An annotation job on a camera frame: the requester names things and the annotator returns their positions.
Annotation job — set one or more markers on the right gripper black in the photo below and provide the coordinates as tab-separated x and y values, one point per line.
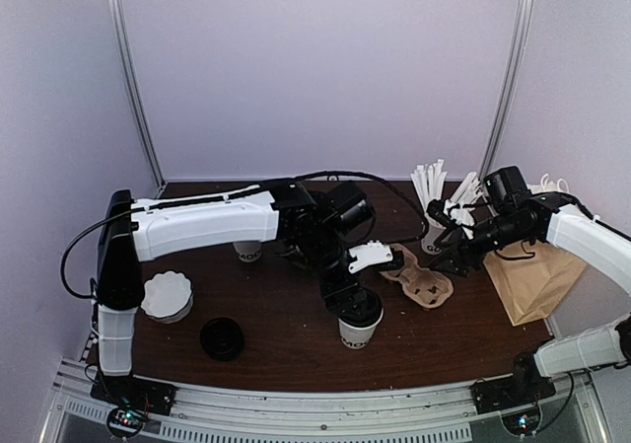
460	250

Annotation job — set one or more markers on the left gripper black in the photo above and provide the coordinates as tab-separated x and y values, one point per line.
327	291

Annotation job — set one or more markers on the brown pulp cup carrier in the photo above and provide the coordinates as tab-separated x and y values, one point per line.
427	288

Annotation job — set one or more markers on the black plastic cup lid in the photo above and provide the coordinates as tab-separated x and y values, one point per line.
363	313

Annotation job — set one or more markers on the white paper coffee cup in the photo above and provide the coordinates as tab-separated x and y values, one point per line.
354	337

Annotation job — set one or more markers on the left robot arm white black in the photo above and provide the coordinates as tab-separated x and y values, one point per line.
313	222

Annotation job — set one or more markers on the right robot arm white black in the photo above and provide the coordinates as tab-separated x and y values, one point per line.
561	220

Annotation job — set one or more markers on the white cup holding straws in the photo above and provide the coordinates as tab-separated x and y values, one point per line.
430	242

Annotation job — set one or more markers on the brown paper bag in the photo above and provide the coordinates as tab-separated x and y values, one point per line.
531	281

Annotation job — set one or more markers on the bundle of white wrapped straws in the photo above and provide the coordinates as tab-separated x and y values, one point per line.
429	181

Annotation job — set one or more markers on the stack of white paper cups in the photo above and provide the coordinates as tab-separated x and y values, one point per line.
248	251

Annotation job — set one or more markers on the stack of black lids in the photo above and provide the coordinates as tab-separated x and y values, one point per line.
222	339

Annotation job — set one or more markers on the white scalloped ceramic dish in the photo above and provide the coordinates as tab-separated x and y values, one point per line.
168	297

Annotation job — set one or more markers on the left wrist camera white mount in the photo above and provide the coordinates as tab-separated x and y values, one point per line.
374	253

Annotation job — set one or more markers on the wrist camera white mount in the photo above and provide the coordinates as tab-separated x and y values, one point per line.
452	215
374	253

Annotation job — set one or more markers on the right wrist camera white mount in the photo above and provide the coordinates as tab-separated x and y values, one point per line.
452	215

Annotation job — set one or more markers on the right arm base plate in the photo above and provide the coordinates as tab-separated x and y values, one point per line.
519	389

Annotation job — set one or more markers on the aluminium front rail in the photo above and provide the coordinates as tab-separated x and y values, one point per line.
445	413

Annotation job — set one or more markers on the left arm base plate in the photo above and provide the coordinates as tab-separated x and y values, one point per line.
134	393

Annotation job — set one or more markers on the right aluminium corner post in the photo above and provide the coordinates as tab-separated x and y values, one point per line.
517	51

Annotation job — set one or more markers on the aluminium corner post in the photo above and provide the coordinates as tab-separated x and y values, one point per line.
517	51
133	91

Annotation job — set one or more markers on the left aluminium corner post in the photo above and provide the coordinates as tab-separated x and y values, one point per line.
133	91

